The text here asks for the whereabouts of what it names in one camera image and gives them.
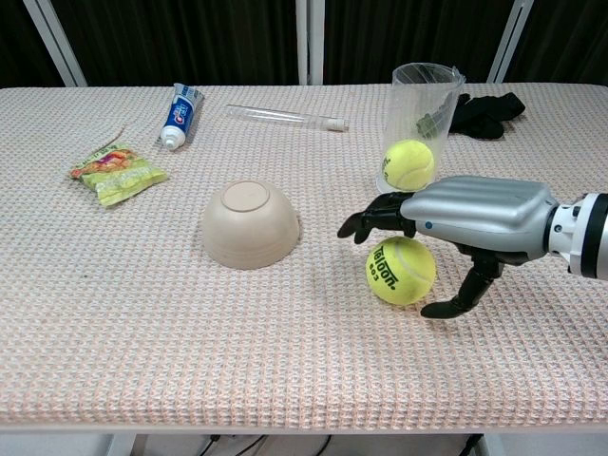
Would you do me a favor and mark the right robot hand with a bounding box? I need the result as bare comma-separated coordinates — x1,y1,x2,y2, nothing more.
336,175,560,319

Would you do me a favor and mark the yellow tennis ball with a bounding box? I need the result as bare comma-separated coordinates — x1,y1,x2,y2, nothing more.
382,139,436,192
365,236,438,306

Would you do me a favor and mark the clear plastic cup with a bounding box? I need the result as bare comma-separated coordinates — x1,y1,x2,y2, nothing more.
374,63,467,194

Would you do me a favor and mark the black cloth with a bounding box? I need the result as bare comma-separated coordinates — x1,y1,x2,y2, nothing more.
448,91,527,141

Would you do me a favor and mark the clear plastic tube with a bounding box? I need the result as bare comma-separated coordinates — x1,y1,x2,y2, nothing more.
225,104,351,133

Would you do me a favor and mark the beige upturned bowl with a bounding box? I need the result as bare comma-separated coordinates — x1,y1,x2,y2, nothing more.
200,178,303,271

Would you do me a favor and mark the white table leg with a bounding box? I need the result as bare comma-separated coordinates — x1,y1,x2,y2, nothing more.
104,433,139,456
467,433,504,456

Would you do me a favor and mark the blue white toothpaste tube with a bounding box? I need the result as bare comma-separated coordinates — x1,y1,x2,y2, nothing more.
158,83,205,151

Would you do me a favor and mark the checkered woven tablecloth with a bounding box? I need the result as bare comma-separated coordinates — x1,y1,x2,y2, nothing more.
0,83,608,428

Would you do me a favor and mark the green snack packet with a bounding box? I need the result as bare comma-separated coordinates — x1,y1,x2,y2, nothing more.
68,141,169,208

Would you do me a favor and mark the white frame post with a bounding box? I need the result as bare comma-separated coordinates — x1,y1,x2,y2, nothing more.
487,0,534,83
22,0,88,88
294,0,325,86

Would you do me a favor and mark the black cable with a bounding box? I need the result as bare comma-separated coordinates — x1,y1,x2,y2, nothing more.
189,433,333,456

